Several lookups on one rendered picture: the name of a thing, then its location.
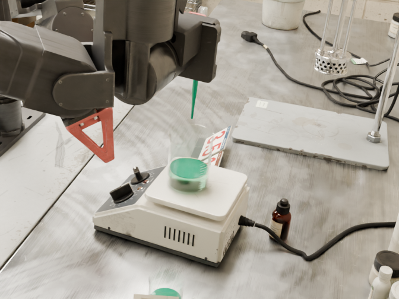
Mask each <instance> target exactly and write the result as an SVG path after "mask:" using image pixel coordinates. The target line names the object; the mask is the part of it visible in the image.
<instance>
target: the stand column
mask: <svg viewBox="0 0 399 299"><path fill-rule="evenodd" d="M398 59H399V25H398V30H397V34H396V37H395V42H394V45H393V48H392V53H391V57H390V60H389V65H388V69H387V73H386V76H385V81H384V85H383V87H382V92H381V96H380V99H379V104H378V108H377V111H376V115H375V120H374V123H373V127H372V132H368V136H367V137H366V139H367V140H368V141H369V142H372V143H379V142H380V141H381V134H379V131H380V128H381V124H382V120H383V116H384V113H385V108H386V105H387V101H388V97H389V94H390V90H391V86H392V82H393V79H394V75H395V70H396V67H397V64H398Z"/></svg>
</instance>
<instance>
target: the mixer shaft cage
mask: <svg viewBox="0 0 399 299"><path fill-rule="evenodd" d="M348 1H349V0H342V2H341V8H340V13H339V17H338V23H337V28H336V31H335V37H334V43H333V46H332V47H324V46H325V39H326V36H327V30H328V25H329V21H330V15H331V10H332V6H333V0H329V4H328V10H327V16H326V19H325V25H324V31H323V35H322V41H321V47H319V48H317V49H316V50H315V56H316V60H315V64H314V65H313V68H314V69H315V70H316V71H318V72H320V73H322V74H325V75H332V76H341V75H345V74H346V73H347V65H348V62H350V61H351V58H352V56H351V54H350V53H349V52H348V51H347V45H348V42H349V37H350V32H351V29H352V23H353V18H354V13H355V9H356V4H357V0H353V4H352V8H351V13H350V18H349V23H348V27H347V32H346V38H345V41H344V46H343V49H340V47H339V44H340V39H341V33H342V29H343V24H344V19H345V16H346V10H347V4H348ZM327 71H328V72H327ZM331 71H333V72H331Z"/></svg>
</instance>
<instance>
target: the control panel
mask: <svg viewBox="0 0 399 299"><path fill-rule="evenodd" d="M165 167H166V166H163V167H159V168H155V169H152V170H147V171H143V172H141V173H149V174H150V176H149V178H148V179H146V180H148V181H147V182H146V183H143V182H141V183H139V184H136V185H132V184H131V180H132V179H133V178H134V177H135V175H134V174H131V175H130V176H129V177H128V178H127V179H126V180H125V181H124V182H123V183H122V184H121V186H122V185H124V184H125V183H129V184H130V185H131V187H132V191H133V193H134V194H133V196H132V197H131V198H129V199H128V200H126V201H124V202H121V203H114V201H113V200H112V198H111V196H110V198H109V199H108V200H107V201H106V202H105V203H104V204H103V205H102V206H101V207H100V208H99V209H98V210H97V211H96V212H95V213H97V212H102V211H107V210H111V209H116V208H121V207H124V206H129V205H133V204H135V203H136V202H137V201H138V200H139V198H140V197H141V196H142V195H143V194H144V193H145V191H146V190H147V188H148V187H149V186H150V185H151V184H152V182H154V180H155V179H156V178H157V176H158V175H159V174H160V173H161V172H162V171H163V170H164V168H165ZM140 186H141V187H142V188H141V189H139V190H137V189H138V187H140Z"/></svg>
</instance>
